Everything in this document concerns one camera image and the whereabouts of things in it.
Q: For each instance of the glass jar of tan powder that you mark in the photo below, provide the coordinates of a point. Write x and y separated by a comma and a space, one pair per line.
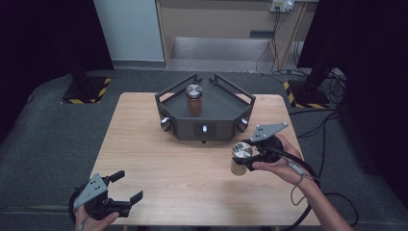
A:
238, 168

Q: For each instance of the person's right hand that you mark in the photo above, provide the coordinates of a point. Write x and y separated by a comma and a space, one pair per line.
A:
288, 166

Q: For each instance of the dark grey metal rack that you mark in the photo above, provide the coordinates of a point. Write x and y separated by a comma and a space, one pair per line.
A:
221, 109

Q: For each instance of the black stand with striped base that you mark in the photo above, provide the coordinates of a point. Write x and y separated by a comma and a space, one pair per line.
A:
86, 89
308, 93

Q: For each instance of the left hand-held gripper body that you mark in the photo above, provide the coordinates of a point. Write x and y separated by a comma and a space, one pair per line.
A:
91, 191

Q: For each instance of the dark wall vent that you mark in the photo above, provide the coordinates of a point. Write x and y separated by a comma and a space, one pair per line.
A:
261, 34

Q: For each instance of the person's left hand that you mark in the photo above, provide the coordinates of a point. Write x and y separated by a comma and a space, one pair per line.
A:
93, 224

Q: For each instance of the black curtain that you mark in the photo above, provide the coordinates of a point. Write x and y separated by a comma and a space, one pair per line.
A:
372, 64
41, 38

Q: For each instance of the glass jar of brown powder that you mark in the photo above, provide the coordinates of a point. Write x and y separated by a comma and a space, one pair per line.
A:
194, 107

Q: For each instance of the white wall power strip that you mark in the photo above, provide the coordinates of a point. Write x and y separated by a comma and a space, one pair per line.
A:
282, 5

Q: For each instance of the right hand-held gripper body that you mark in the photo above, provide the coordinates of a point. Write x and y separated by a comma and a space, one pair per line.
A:
267, 131

